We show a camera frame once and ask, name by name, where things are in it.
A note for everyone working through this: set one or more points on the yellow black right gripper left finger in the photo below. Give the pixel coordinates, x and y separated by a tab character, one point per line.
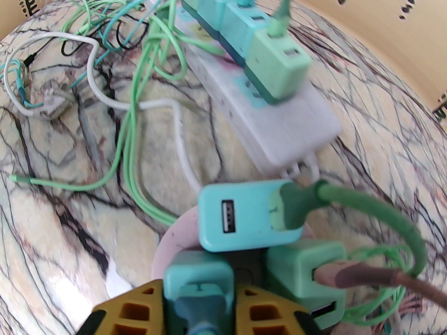
115	304

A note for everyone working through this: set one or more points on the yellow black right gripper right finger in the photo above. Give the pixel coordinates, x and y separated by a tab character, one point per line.
241	309

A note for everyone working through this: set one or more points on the teal USB charger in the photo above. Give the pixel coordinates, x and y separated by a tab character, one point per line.
213	9
174	277
213	236
237	26

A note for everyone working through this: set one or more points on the round pink socket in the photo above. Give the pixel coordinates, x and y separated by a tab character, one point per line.
174	243

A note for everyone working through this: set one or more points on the white power strip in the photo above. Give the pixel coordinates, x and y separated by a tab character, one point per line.
297	127

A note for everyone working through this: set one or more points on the white power plug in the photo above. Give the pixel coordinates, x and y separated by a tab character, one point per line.
49	106

